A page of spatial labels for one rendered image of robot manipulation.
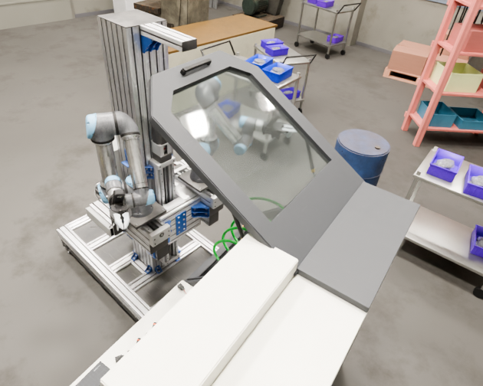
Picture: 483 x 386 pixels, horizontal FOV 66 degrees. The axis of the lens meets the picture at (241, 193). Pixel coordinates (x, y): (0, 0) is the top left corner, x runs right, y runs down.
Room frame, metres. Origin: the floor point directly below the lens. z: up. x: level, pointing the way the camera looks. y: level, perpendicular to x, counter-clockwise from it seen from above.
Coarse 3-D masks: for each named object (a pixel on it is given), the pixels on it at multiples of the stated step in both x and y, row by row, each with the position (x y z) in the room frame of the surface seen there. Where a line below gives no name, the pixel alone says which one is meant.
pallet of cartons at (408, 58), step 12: (396, 48) 7.33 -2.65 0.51; (408, 48) 7.40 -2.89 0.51; (420, 48) 7.48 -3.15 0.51; (444, 48) 7.24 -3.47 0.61; (396, 60) 7.17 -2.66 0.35; (408, 60) 7.09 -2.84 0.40; (420, 60) 7.00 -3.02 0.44; (444, 60) 6.91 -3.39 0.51; (384, 72) 7.23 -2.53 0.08; (396, 72) 7.49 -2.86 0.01; (408, 72) 7.06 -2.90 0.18; (420, 72) 6.97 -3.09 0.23
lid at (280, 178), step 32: (192, 64) 1.59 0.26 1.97; (224, 64) 1.75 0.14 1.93; (160, 96) 1.36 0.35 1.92; (192, 96) 1.48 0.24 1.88; (224, 96) 1.58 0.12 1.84; (256, 96) 1.69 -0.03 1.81; (160, 128) 1.23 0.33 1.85; (192, 128) 1.32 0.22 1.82; (224, 128) 1.40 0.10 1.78; (256, 128) 1.50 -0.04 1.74; (288, 128) 1.61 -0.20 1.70; (192, 160) 1.16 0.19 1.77; (224, 160) 1.24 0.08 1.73; (256, 160) 1.33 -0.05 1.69; (288, 160) 1.42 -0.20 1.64; (320, 160) 1.52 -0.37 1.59; (224, 192) 1.08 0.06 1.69; (256, 192) 1.17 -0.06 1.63; (288, 192) 1.25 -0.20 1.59; (320, 192) 1.32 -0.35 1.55; (352, 192) 1.41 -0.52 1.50; (256, 224) 1.02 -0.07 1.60; (288, 224) 1.08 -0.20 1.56; (320, 224) 1.15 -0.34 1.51
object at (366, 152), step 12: (348, 132) 3.36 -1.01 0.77; (360, 132) 3.39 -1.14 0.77; (372, 132) 3.41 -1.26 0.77; (336, 144) 3.23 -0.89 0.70; (348, 144) 3.13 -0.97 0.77; (360, 144) 3.16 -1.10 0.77; (372, 144) 3.18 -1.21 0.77; (384, 144) 3.20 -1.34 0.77; (348, 156) 3.03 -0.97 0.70; (360, 156) 2.97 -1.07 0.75; (372, 156) 2.97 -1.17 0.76; (384, 156) 3.03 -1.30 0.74; (360, 168) 2.97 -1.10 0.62; (372, 168) 2.98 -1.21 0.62; (372, 180) 2.99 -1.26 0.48
